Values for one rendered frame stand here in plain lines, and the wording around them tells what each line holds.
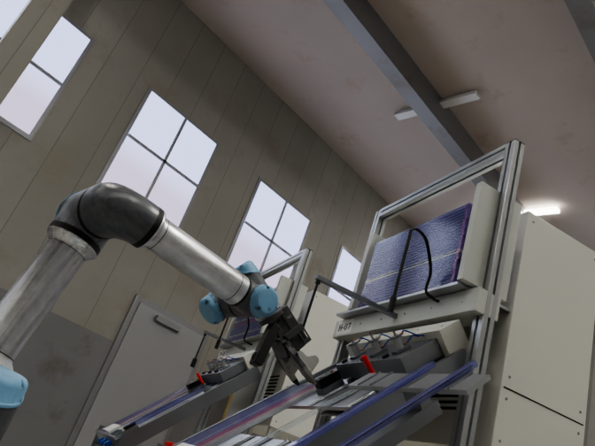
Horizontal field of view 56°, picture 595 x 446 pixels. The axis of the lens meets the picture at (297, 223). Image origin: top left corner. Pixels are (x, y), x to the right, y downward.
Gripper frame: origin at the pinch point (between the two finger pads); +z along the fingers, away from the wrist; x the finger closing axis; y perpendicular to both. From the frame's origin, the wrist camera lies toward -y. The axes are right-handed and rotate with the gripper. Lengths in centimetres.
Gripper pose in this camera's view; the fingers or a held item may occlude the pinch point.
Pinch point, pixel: (303, 383)
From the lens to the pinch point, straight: 153.6
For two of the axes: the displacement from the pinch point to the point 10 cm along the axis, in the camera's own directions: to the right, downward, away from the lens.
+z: 5.3, 8.5, 0.0
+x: -4.3, 2.7, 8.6
